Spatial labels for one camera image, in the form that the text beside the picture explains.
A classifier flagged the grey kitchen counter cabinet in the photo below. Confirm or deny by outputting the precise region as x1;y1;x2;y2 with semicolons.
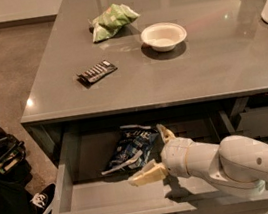
1;0;268;170

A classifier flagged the white bowl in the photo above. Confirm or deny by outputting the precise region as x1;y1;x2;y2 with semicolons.
141;22;187;52

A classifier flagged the black candy bar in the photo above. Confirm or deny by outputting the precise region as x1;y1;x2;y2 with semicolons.
78;60;118;85

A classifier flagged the green chip bag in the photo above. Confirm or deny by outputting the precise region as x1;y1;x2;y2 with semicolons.
90;4;140;43

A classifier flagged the blue chip bag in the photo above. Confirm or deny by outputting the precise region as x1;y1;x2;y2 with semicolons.
101;124;159;176

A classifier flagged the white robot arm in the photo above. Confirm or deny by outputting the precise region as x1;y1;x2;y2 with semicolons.
128;124;268;199

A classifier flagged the black and white sneaker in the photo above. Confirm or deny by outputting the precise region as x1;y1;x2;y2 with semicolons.
30;184;56;214

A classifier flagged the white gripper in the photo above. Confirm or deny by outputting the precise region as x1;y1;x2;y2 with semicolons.
127;124;193;187

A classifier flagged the open grey top drawer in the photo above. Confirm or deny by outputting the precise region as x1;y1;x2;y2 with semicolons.
51;103;268;214

